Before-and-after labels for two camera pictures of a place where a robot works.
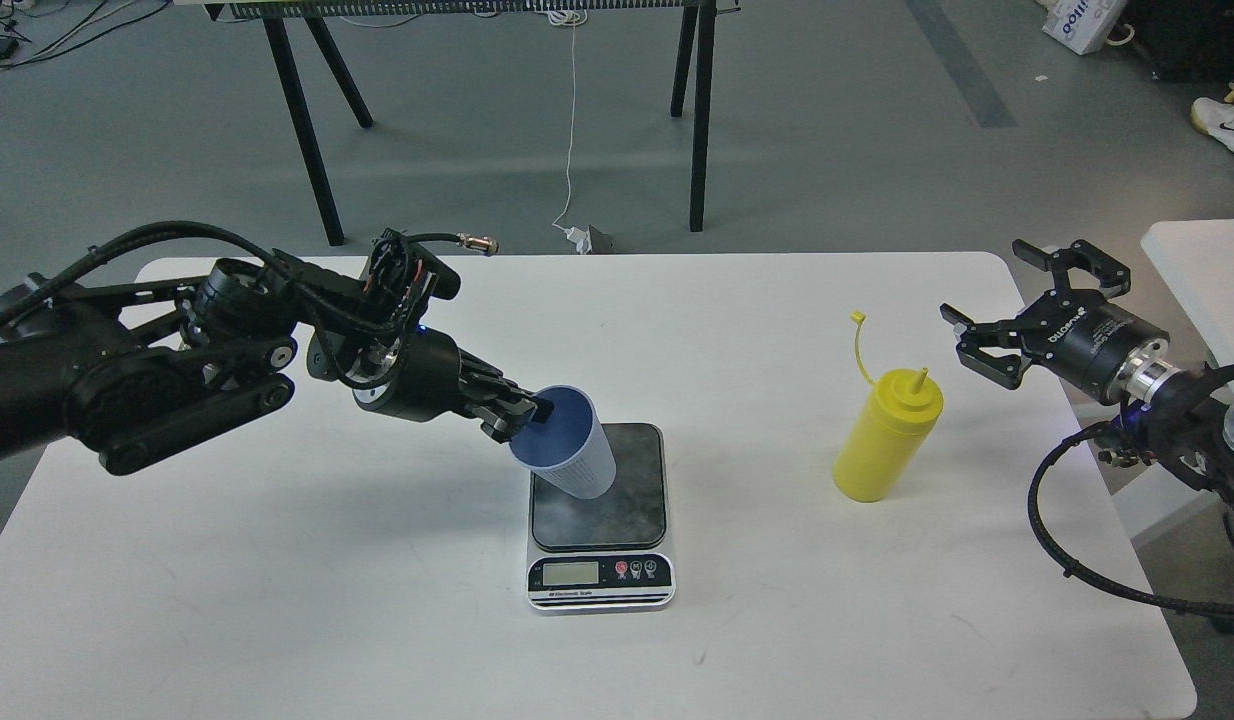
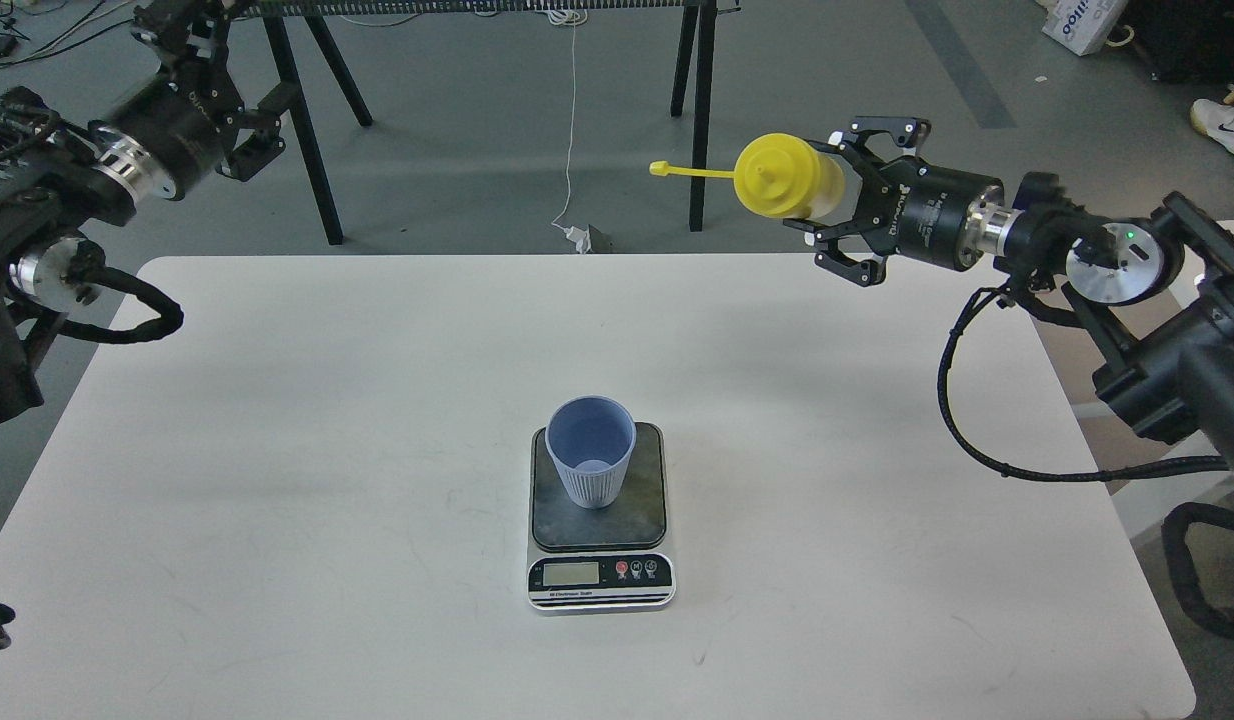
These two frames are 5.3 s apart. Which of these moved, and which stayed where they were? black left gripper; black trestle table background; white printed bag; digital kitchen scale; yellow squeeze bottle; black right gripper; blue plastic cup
Moved: yellow squeeze bottle; black right gripper; blue plastic cup; black left gripper
Stayed: white printed bag; black trestle table background; digital kitchen scale
